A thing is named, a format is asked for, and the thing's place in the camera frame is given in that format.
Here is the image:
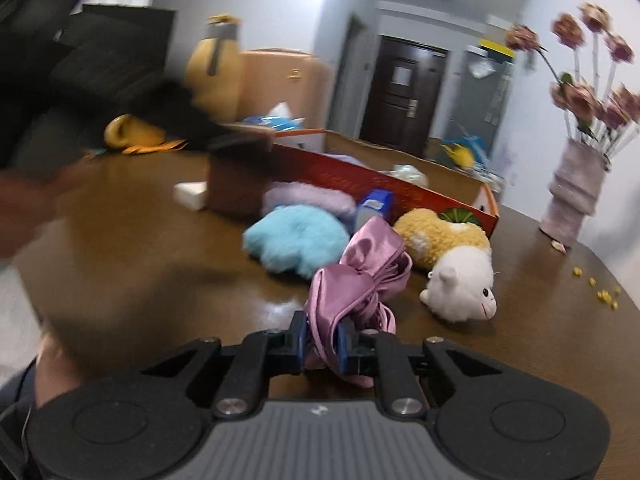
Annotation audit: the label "white iridescent pouf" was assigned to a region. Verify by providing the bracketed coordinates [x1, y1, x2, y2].
[388, 165, 428, 188]

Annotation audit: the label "cluttered toy shelf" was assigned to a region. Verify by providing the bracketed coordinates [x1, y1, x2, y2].
[425, 134, 506, 194]

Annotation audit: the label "yellow thermos jug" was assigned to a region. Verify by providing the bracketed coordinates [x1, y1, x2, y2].
[184, 14, 243, 124]

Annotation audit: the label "blue tissue pack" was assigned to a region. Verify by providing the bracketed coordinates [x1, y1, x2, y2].
[242, 102, 304, 131]

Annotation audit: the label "person's left hand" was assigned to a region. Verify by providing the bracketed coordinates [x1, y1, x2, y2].
[1, 158, 91, 261]

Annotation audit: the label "yellow ceramic mug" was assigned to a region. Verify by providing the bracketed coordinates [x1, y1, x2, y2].
[104, 114, 166, 150]

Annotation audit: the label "pink satin bow scrunchie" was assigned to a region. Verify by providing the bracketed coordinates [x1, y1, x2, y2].
[305, 216, 412, 389]

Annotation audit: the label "grey cabinet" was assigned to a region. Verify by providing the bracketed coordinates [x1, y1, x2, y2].
[444, 46, 514, 154]

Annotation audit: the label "fallen rose petal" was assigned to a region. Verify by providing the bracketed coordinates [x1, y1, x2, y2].
[551, 240, 567, 254]

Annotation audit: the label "red orange cardboard box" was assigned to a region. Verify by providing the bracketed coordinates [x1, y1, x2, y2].
[234, 128, 501, 239]

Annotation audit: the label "orange strap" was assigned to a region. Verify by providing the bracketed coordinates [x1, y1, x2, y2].
[120, 138, 189, 155]

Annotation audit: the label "lilac fluffy headband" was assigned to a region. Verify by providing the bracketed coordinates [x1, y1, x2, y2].
[262, 182, 357, 221]

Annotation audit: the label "yellow crumbs on table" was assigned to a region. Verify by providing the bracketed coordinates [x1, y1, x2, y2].
[572, 266, 622, 311]

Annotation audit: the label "dark brown entrance door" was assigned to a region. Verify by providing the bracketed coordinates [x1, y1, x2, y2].
[359, 36, 448, 157]

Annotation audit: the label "blue white small carton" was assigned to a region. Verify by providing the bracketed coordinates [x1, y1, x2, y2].
[354, 188, 393, 232]

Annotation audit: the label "black paper shopping bag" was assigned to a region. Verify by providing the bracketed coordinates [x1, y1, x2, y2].
[53, 3, 176, 101]

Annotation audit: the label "pink ribbed vase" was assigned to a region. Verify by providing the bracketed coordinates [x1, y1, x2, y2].
[539, 139, 608, 247]

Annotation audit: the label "white foam wedge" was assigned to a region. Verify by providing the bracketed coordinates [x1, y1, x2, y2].
[172, 181, 207, 211]

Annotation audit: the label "light blue fluffy plush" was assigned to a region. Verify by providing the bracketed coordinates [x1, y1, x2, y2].
[242, 205, 350, 280]

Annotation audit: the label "yellow white alpaca plush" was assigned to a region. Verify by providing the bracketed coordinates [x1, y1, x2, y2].
[394, 208, 498, 323]

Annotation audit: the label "pink beige suitcase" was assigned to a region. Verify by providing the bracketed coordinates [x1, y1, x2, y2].
[236, 49, 333, 129]

